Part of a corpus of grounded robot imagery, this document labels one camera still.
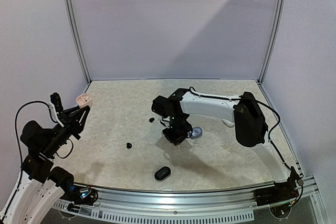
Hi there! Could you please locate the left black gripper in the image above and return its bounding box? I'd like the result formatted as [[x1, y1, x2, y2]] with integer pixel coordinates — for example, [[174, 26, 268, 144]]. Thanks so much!
[[41, 103, 89, 157]]

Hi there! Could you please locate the right aluminium frame post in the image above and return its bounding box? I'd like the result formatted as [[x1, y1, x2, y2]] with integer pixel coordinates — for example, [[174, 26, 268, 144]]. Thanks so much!
[[257, 0, 285, 86]]

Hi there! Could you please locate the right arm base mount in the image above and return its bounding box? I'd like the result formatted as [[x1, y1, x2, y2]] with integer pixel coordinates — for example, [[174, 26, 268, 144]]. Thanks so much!
[[253, 178, 304, 207]]

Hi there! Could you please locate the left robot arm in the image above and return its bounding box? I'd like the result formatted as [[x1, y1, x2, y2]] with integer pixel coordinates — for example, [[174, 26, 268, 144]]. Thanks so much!
[[1, 105, 98, 223]]

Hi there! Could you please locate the black charging case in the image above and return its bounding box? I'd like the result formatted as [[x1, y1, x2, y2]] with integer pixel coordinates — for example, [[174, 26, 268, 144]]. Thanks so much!
[[154, 166, 171, 182]]

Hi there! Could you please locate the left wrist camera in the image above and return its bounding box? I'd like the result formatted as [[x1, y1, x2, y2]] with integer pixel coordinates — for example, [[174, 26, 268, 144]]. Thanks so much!
[[48, 92, 64, 127]]

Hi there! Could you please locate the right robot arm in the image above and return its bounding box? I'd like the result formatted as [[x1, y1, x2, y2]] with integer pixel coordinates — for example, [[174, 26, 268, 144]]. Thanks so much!
[[151, 87, 292, 201]]

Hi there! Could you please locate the purple charging case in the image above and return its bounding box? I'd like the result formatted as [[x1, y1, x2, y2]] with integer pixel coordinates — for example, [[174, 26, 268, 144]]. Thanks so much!
[[190, 127, 203, 139]]

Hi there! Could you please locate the white charging case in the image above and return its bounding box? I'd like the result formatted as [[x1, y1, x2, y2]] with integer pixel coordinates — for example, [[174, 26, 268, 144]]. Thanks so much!
[[222, 119, 235, 127]]

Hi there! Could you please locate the aluminium front rail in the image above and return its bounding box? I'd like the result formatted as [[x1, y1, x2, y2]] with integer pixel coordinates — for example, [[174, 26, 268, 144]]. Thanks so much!
[[42, 177, 328, 223]]

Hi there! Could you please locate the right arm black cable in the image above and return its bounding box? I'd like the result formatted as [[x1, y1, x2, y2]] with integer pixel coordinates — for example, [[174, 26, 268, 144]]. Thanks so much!
[[188, 87, 305, 183]]

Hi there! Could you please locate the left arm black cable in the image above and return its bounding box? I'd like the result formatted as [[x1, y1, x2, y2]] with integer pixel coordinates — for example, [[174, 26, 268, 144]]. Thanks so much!
[[14, 100, 74, 159]]

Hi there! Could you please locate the pink charging case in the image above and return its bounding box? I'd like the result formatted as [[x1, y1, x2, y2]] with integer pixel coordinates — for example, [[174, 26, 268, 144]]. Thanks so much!
[[76, 93, 93, 108]]

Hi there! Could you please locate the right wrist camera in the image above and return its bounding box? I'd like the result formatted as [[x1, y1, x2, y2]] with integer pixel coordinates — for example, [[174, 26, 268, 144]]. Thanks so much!
[[160, 119, 171, 127]]

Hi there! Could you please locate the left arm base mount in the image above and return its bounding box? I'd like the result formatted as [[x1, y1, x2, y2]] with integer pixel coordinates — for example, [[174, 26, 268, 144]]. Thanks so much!
[[60, 179, 99, 206]]

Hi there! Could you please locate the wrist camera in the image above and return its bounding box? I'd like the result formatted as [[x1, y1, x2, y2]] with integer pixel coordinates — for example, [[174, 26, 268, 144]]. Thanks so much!
[[160, 119, 171, 127], [48, 92, 64, 127]]

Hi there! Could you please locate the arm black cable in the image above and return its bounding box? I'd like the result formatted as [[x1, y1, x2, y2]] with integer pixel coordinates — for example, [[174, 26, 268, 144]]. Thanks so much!
[[188, 87, 305, 183], [14, 100, 74, 159]]

